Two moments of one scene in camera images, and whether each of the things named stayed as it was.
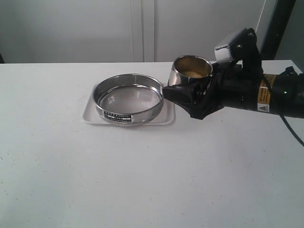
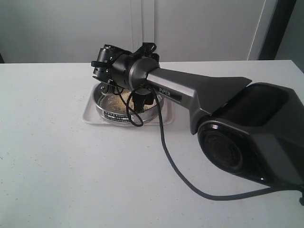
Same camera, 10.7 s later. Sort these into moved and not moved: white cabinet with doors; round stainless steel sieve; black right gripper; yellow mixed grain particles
Moved: black right gripper; yellow mixed grain particles
Not moved: round stainless steel sieve; white cabinet with doors
